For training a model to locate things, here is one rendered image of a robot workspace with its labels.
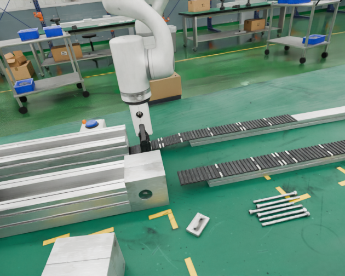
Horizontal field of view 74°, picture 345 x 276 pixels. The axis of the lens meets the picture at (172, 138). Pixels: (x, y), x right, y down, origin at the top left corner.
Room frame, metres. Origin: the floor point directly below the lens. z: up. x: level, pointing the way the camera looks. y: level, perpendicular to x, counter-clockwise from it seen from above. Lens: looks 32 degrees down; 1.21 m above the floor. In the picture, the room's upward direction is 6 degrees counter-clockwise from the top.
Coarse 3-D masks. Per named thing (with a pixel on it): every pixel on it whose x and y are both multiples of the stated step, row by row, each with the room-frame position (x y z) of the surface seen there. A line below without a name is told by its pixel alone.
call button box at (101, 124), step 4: (96, 120) 0.76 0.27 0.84; (100, 120) 0.76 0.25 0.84; (104, 120) 0.76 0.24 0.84; (84, 124) 0.74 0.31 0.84; (100, 124) 0.73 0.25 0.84; (104, 124) 0.74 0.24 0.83; (80, 128) 0.72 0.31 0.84; (84, 128) 0.71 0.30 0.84; (88, 128) 0.70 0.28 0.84; (92, 128) 0.70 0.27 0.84; (96, 128) 0.70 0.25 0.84; (100, 128) 0.70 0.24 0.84
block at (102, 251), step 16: (64, 240) 0.25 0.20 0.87; (80, 240) 0.24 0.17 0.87; (96, 240) 0.24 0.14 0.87; (112, 240) 0.24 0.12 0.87; (64, 256) 0.22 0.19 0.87; (80, 256) 0.22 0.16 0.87; (96, 256) 0.21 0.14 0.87; (112, 256) 0.22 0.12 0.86; (48, 272) 0.20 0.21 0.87; (64, 272) 0.19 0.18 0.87; (80, 272) 0.19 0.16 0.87; (96, 272) 0.19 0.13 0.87; (112, 272) 0.20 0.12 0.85
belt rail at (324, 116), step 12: (336, 108) 0.71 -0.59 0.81; (300, 120) 0.66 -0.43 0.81; (312, 120) 0.67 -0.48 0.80; (324, 120) 0.67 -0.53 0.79; (336, 120) 0.68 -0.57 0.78; (240, 132) 0.64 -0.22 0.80; (252, 132) 0.65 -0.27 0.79; (264, 132) 0.65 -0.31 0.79; (192, 144) 0.62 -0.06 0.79; (204, 144) 0.62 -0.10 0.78
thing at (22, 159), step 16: (112, 128) 0.64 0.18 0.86; (16, 144) 0.61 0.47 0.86; (32, 144) 0.60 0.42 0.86; (48, 144) 0.61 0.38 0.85; (64, 144) 0.61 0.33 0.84; (80, 144) 0.57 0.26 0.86; (96, 144) 0.56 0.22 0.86; (112, 144) 0.56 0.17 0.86; (128, 144) 0.63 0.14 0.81; (0, 160) 0.53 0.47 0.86; (16, 160) 0.53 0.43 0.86; (32, 160) 0.53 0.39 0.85; (48, 160) 0.54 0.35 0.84; (64, 160) 0.54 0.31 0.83; (80, 160) 0.55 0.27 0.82; (96, 160) 0.55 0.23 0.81; (112, 160) 0.56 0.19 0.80; (0, 176) 0.53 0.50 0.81; (16, 176) 0.52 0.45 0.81
